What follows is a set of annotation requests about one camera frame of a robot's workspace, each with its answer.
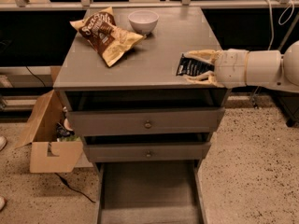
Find grey middle drawer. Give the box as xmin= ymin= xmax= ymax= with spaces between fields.
xmin=84 ymin=142 xmax=211 ymax=162

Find grey wooden drawer cabinet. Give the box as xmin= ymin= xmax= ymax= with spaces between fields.
xmin=52 ymin=6 xmax=241 ymax=224

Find white shoe upper left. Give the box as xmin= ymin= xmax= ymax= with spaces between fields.
xmin=0 ymin=136 xmax=7 ymax=151

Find dark blue rxbar wrapper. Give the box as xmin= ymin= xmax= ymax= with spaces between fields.
xmin=177 ymin=54 xmax=214 ymax=77

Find grey open bottom drawer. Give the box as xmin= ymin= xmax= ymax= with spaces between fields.
xmin=95 ymin=161 xmax=207 ymax=224

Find open cardboard box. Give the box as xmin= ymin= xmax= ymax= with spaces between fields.
xmin=15 ymin=90 xmax=90 ymax=173

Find black floor cable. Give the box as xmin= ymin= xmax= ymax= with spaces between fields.
xmin=54 ymin=172 xmax=97 ymax=204

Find white shoe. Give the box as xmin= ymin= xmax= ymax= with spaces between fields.
xmin=0 ymin=136 xmax=7 ymax=151
xmin=0 ymin=196 xmax=7 ymax=211

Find items inside cardboard box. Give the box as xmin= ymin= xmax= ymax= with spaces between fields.
xmin=56 ymin=107 xmax=80 ymax=142

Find white shoe lower left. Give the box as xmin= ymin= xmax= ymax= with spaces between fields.
xmin=0 ymin=196 xmax=7 ymax=211

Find metal railing frame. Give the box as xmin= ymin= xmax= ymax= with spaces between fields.
xmin=0 ymin=0 xmax=299 ymax=10

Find grey top drawer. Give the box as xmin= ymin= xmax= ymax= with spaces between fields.
xmin=67 ymin=107 xmax=224 ymax=136

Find yellow brown chip bag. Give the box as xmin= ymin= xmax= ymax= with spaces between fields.
xmin=70 ymin=7 xmax=145 ymax=67

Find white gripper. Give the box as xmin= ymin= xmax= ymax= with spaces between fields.
xmin=183 ymin=49 xmax=249 ymax=89

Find white ceramic bowl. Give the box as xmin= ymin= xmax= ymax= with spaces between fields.
xmin=128 ymin=10 xmax=159 ymax=35

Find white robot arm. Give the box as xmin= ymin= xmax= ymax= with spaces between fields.
xmin=182 ymin=41 xmax=299 ymax=93

